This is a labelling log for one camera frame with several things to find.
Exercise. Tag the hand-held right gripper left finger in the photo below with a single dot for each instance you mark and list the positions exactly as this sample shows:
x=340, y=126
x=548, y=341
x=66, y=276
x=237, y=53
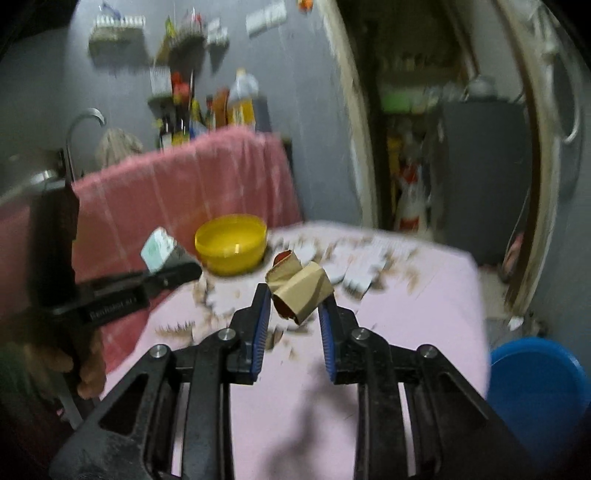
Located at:
x=261, y=332

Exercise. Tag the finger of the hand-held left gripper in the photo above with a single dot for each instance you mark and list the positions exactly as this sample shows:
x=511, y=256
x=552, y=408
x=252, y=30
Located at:
x=175, y=277

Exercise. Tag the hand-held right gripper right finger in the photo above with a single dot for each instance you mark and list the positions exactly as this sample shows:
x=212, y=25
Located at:
x=327, y=337

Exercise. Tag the small pale carton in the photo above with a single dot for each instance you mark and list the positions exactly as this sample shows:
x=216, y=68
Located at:
x=159, y=249

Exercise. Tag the red and tan wrapper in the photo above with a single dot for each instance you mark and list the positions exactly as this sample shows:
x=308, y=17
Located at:
x=300, y=286

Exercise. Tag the blue plastic bucket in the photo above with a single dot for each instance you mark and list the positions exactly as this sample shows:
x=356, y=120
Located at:
x=540, y=392

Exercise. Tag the person's left hand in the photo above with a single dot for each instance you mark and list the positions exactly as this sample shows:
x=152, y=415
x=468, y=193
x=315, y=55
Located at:
x=92, y=369

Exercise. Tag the yellow plastic bowl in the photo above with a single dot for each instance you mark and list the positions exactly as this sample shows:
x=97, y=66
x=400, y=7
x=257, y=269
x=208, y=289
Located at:
x=231, y=249

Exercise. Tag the pink checked towel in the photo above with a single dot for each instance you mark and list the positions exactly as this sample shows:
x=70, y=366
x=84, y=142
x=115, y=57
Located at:
x=184, y=184

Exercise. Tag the pink floral table cloth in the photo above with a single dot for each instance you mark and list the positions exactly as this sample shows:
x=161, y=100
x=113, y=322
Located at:
x=415, y=300

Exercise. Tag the metal faucet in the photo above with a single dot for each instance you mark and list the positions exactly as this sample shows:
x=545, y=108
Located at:
x=69, y=138

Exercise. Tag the grey rag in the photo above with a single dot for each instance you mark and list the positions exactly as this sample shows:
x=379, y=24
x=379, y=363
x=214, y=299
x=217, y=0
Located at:
x=120, y=147

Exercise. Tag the cluster of condiment bottles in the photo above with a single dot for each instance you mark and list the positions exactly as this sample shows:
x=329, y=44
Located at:
x=184, y=120

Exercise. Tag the red and white bottle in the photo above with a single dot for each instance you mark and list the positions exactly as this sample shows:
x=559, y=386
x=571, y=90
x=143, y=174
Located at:
x=413, y=203

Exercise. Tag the large cooking oil bottle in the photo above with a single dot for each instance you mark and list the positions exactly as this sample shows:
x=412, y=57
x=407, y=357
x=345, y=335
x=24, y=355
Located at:
x=242, y=101

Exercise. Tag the small white box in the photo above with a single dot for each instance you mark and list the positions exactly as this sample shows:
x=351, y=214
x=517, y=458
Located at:
x=160, y=81

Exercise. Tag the grey cabinet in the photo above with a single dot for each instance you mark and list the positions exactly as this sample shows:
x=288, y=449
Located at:
x=485, y=184

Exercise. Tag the green plastic container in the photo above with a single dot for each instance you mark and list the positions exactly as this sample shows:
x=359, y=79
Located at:
x=401, y=99

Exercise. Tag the white power strip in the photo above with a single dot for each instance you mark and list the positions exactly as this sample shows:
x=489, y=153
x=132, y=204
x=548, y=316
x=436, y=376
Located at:
x=265, y=18

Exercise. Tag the cream door frame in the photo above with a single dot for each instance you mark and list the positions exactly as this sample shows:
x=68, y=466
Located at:
x=355, y=115

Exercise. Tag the white wall socket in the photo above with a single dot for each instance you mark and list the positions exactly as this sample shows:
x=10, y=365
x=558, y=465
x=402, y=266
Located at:
x=217, y=32

